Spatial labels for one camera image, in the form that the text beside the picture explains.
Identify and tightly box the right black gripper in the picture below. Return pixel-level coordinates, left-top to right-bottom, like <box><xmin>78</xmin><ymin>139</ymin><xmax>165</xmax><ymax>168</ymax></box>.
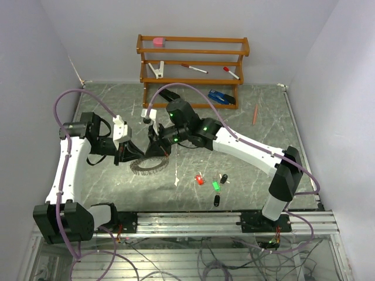
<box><xmin>144</xmin><ymin>122</ymin><xmax>189</xmax><ymax>158</ymax></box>

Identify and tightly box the metal disc with keyrings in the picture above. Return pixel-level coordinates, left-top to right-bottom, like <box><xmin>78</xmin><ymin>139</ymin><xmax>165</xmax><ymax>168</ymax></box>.
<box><xmin>129</xmin><ymin>156</ymin><xmax>169</xmax><ymax>176</ymax></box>

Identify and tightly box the red key tag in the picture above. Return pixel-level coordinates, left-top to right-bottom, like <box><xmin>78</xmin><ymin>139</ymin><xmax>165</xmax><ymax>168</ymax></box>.
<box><xmin>195</xmin><ymin>173</ymin><xmax>205</xmax><ymax>186</ymax></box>

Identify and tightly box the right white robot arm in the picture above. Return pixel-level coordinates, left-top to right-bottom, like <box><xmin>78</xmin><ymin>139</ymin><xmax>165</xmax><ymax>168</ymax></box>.
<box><xmin>141</xmin><ymin>98</ymin><xmax>303</xmax><ymax>232</ymax></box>

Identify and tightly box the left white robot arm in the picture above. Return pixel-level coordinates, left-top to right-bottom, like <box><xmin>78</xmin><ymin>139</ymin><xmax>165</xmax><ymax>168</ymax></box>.
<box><xmin>33</xmin><ymin>112</ymin><xmax>144</xmax><ymax>244</ymax></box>

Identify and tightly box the black stapler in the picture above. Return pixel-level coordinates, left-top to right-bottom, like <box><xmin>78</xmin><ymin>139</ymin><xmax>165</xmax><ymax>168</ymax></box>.
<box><xmin>159</xmin><ymin>88</ymin><xmax>181</xmax><ymax>102</ymax></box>

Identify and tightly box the green key tag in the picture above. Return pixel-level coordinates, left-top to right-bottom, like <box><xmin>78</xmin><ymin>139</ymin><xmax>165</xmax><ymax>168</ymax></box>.
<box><xmin>212</xmin><ymin>181</ymin><xmax>221</xmax><ymax>194</ymax></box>

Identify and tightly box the black key tag upper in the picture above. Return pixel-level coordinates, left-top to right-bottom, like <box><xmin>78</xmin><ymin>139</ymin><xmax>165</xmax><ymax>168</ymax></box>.
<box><xmin>220</xmin><ymin>174</ymin><xmax>228</xmax><ymax>184</ymax></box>

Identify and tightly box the white plastic clip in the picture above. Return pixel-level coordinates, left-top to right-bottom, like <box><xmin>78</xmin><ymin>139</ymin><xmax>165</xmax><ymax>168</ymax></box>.
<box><xmin>148</xmin><ymin>61</ymin><xmax>165</xmax><ymax>79</ymax></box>

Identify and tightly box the wooden three-tier shelf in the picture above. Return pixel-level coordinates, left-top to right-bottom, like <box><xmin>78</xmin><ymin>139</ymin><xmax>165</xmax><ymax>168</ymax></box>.
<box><xmin>136</xmin><ymin>35</ymin><xmax>250</xmax><ymax>109</ymax></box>

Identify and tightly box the blue stapler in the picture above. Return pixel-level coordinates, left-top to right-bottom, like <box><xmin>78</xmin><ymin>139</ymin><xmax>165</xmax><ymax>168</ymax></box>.
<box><xmin>207</xmin><ymin>90</ymin><xmax>237</xmax><ymax>105</ymax></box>

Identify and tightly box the red-capped marker left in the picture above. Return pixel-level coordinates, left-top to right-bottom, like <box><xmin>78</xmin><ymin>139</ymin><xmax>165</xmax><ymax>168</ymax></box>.
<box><xmin>181</xmin><ymin>63</ymin><xmax>209</xmax><ymax>74</ymax></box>

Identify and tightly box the red-capped marker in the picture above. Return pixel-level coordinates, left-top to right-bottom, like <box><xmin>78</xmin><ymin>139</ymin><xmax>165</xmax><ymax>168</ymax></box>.
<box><xmin>181</xmin><ymin>63</ymin><xmax>209</xmax><ymax>74</ymax></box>
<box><xmin>223</xmin><ymin>66</ymin><xmax>240</xmax><ymax>80</ymax></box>

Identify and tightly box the pink eraser block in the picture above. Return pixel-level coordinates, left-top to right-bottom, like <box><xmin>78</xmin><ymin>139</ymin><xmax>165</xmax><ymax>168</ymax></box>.
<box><xmin>152</xmin><ymin>37</ymin><xmax>166</xmax><ymax>48</ymax></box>

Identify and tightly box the red-capped marker right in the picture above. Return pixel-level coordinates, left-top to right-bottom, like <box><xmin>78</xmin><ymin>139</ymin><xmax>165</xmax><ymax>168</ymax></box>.
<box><xmin>223</xmin><ymin>66</ymin><xmax>240</xmax><ymax>80</ymax></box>

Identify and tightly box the orange pencil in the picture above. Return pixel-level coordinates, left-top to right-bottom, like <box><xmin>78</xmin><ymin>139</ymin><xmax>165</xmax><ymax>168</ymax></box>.
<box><xmin>252</xmin><ymin>104</ymin><xmax>258</xmax><ymax>125</ymax></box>

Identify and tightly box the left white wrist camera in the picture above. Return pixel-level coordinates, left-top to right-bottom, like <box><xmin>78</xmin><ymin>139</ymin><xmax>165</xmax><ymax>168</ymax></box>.
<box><xmin>112</xmin><ymin>115</ymin><xmax>132</xmax><ymax>150</ymax></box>

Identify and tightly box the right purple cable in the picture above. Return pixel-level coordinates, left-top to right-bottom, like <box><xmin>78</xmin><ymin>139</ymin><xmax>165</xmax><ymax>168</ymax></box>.
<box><xmin>146</xmin><ymin>82</ymin><xmax>322</xmax><ymax>255</ymax></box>

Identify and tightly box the purple cable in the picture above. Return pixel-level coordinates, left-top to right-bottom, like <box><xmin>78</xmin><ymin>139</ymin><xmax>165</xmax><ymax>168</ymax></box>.
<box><xmin>146</xmin><ymin>82</ymin><xmax>322</xmax><ymax>255</ymax></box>
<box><xmin>52</xmin><ymin>88</ymin><xmax>140</xmax><ymax>281</ymax></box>

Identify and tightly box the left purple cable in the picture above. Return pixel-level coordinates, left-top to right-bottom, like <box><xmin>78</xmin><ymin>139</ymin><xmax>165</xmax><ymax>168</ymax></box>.
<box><xmin>52</xmin><ymin>88</ymin><xmax>140</xmax><ymax>281</ymax></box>

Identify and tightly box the aluminium mounting rail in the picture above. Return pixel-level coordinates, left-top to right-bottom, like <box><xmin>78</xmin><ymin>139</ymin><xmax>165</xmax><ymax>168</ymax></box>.
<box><xmin>31</xmin><ymin>209</ymin><xmax>340</xmax><ymax>237</ymax></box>

